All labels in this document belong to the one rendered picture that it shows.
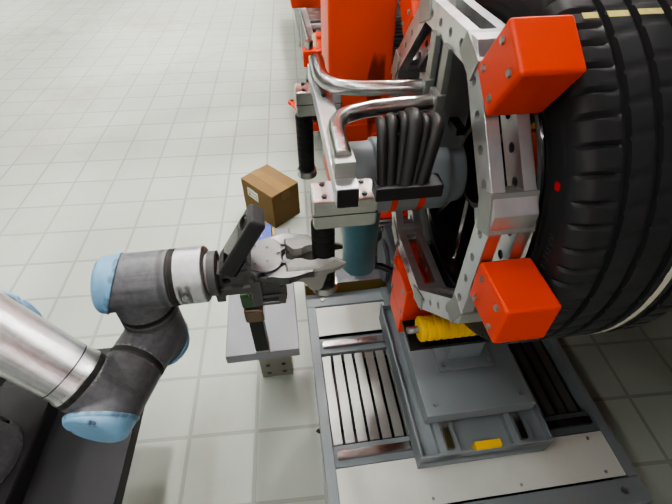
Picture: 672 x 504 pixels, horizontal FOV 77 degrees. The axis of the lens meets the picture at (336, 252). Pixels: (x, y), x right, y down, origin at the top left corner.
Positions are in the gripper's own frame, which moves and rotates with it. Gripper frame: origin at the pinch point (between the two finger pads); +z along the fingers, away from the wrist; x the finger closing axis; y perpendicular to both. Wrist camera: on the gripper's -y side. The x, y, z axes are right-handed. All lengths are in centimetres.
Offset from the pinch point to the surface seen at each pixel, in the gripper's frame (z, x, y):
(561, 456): 61, 13, 75
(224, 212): -38, -117, 83
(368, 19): 15, -57, -17
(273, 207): -14, -102, 71
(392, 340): 22, -26, 68
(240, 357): -21.1, -7.4, 38.8
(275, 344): -13.0, -9.3, 38.0
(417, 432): 22, 4, 68
